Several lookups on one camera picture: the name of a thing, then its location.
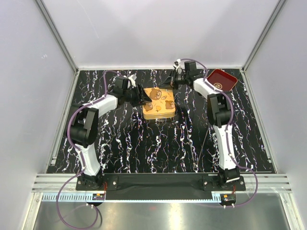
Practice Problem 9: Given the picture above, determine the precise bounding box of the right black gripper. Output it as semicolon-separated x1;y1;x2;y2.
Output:
158;69;188;91

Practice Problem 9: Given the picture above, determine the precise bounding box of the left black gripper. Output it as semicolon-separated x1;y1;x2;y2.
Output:
123;84;151;107

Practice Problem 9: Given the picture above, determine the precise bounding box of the silver tin lid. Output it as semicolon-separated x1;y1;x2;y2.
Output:
142;88;176;113

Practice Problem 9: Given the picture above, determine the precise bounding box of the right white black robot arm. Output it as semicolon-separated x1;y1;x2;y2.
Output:
159;58;240;190

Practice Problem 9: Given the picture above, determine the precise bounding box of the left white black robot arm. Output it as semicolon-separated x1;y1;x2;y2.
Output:
65;74;152;190

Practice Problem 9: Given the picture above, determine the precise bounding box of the gold chocolate tin box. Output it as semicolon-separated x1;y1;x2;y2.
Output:
143;111;176;120

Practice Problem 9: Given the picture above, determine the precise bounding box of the red square tray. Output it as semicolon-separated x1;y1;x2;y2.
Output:
207;69;238;91

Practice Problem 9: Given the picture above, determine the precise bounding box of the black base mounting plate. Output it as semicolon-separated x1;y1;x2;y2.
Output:
76;173;246;202

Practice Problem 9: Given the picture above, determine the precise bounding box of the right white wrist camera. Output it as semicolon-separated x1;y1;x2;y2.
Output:
173;59;183;75

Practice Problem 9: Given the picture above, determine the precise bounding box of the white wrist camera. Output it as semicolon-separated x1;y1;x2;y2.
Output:
128;74;137;89
173;59;183;75

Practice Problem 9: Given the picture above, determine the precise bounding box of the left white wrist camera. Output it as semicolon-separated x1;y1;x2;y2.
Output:
128;74;137;89

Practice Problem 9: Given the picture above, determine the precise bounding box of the white slotted cable duct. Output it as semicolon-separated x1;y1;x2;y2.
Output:
42;192;106;202

